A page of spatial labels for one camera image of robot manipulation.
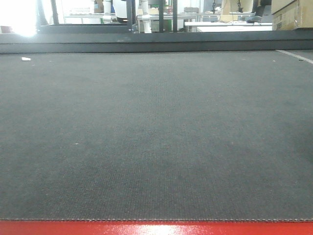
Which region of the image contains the cardboard box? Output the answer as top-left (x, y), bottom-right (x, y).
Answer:
top-left (271, 0), bottom-right (313, 31)

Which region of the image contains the black metal frame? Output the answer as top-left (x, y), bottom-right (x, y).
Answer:
top-left (35, 0), bottom-right (167, 34)

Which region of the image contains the white tape strip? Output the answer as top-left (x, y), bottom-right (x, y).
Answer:
top-left (276, 50), bottom-right (313, 65)

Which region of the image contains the dark grey woven mat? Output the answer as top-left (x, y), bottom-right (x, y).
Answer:
top-left (0, 51), bottom-right (313, 221)

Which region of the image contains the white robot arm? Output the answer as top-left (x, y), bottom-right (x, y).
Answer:
top-left (140, 0), bottom-right (152, 34)

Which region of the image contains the white table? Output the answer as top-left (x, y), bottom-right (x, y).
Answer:
top-left (185, 22), bottom-right (272, 32)

